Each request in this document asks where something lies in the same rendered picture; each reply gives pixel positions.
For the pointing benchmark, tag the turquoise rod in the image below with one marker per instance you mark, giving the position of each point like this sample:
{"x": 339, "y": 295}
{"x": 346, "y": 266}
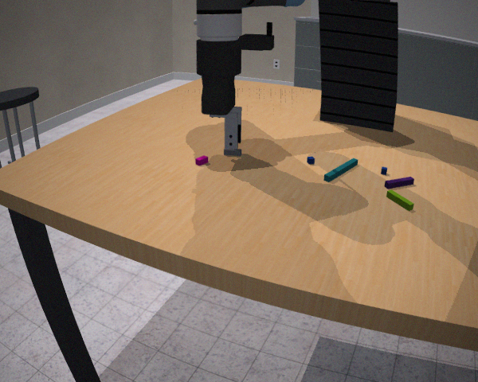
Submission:
{"x": 340, "y": 170}

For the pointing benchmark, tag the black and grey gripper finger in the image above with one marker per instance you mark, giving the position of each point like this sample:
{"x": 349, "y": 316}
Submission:
{"x": 239, "y": 110}
{"x": 231, "y": 129}

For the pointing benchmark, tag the purple rod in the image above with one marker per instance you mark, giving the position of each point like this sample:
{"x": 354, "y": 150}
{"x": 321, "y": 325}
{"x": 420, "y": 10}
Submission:
{"x": 399, "y": 182}

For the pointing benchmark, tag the lime green rod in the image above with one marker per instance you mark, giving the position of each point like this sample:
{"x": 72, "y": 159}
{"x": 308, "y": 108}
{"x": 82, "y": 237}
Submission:
{"x": 400, "y": 200}

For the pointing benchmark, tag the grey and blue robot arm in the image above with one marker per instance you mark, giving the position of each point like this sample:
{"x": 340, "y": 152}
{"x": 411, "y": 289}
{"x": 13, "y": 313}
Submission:
{"x": 235, "y": 6}

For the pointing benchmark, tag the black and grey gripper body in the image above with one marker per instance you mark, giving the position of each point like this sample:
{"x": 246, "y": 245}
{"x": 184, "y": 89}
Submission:
{"x": 219, "y": 58}

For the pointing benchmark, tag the small magenta block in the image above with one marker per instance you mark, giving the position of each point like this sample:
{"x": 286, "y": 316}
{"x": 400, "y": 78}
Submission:
{"x": 202, "y": 160}

